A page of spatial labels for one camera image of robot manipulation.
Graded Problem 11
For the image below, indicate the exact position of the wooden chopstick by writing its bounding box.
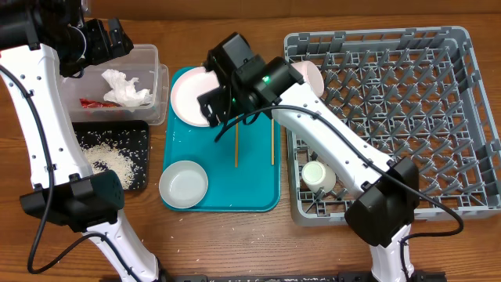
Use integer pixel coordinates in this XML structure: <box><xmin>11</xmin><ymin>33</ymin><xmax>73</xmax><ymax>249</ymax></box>
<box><xmin>271</xmin><ymin>119</ymin><xmax>275</xmax><ymax>166</ymax></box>
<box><xmin>234</xmin><ymin>123</ymin><xmax>239</xmax><ymax>168</ymax></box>

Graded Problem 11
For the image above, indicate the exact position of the large white plate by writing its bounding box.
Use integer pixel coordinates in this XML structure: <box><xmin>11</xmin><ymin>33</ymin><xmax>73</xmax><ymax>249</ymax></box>
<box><xmin>171</xmin><ymin>67</ymin><xmax>219</xmax><ymax>127</ymax></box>

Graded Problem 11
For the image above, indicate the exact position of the white tissue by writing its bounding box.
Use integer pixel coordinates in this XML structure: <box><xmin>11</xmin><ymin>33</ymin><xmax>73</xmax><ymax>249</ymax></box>
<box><xmin>101</xmin><ymin>69</ymin><xmax>153</xmax><ymax>107</ymax></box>

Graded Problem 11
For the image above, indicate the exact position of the red snack wrapper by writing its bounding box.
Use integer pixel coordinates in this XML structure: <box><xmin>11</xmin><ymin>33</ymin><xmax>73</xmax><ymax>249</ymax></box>
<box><xmin>79</xmin><ymin>98</ymin><xmax>118</xmax><ymax>108</ymax></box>

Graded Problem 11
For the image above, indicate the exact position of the grey shallow bowl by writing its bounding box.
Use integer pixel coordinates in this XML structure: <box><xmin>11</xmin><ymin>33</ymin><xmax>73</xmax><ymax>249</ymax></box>
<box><xmin>159</xmin><ymin>161</ymin><xmax>208</xmax><ymax>209</ymax></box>

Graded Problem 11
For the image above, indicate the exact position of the white bowl with rice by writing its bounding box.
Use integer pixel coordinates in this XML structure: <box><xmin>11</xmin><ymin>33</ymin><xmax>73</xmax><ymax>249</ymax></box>
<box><xmin>291</xmin><ymin>61</ymin><xmax>325</xmax><ymax>97</ymax></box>

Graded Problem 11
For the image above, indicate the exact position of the pile of rice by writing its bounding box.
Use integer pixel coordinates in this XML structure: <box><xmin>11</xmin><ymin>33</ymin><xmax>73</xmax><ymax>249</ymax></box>
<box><xmin>82</xmin><ymin>143</ymin><xmax>135</xmax><ymax>190</ymax></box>

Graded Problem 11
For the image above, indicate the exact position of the white paper cup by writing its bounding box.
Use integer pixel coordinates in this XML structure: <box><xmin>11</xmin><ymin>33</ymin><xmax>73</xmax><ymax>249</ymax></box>
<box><xmin>301</xmin><ymin>161</ymin><xmax>337</xmax><ymax>193</ymax></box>

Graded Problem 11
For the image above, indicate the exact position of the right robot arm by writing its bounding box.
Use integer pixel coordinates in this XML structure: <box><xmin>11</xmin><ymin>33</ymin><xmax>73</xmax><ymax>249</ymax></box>
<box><xmin>198</xmin><ymin>32</ymin><xmax>419</xmax><ymax>281</ymax></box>

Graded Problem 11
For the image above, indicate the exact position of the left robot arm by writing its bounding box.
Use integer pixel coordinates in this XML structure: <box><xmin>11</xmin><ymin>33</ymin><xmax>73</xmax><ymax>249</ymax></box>
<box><xmin>1</xmin><ymin>1</ymin><xmax>170</xmax><ymax>281</ymax></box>

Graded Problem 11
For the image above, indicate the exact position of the grey dishwasher rack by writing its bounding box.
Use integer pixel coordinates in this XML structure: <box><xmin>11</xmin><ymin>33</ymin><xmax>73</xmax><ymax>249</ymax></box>
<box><xmin>283</xmin><ymin>26</ymin><xmax>500</xmax><ymax>219</ymax></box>

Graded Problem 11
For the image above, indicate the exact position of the clear plastic bin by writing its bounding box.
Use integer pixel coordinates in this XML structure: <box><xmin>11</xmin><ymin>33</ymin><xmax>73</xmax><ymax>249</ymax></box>
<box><xmin>60</xmin><ymin>45</ymin><xmax>169</xmax><ymax>125</ymax></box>

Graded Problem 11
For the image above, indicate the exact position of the teal serving tray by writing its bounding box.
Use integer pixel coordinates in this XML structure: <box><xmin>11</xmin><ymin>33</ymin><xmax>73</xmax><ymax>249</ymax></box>
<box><xmin>164</xmin><ymin>94</ymin><xmax>281</xmax><ymax>212</ymax></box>

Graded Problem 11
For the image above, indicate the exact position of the black plastic tray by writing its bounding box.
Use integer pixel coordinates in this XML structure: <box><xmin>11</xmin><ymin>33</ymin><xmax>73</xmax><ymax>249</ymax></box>
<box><xmin>73</xmin><ymin>120</ymin><xmax>150</xmax><ymax>192</ymax></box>

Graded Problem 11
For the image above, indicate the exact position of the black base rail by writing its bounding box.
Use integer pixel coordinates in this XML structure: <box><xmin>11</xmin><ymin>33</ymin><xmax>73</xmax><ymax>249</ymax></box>
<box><xmin>174</xmin><ymin>270</ymin><xmax>447</xmax><ymax>282</ymax></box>

